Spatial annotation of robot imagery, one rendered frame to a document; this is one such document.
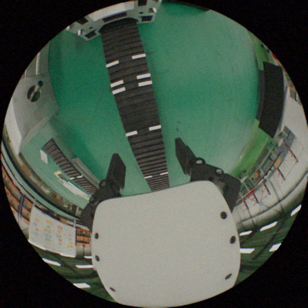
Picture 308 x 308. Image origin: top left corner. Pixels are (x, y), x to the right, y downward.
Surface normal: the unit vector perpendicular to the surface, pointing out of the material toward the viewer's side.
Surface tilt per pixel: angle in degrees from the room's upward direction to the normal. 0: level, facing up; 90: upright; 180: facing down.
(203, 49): 0
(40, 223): 90
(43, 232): 90
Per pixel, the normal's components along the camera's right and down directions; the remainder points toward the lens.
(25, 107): 0.97, -0.23
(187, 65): 0.14, 0.64
